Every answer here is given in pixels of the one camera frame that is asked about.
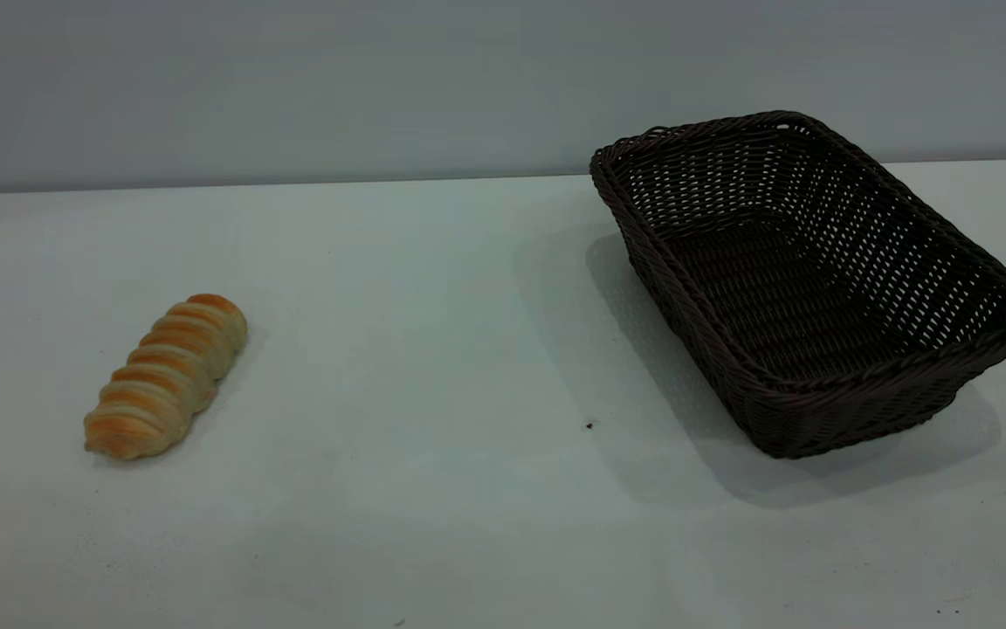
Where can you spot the black woven wicker basket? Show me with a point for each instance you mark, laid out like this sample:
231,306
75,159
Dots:
782,297

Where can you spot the ridged golden bread roll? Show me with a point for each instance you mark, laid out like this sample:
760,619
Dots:
167,376

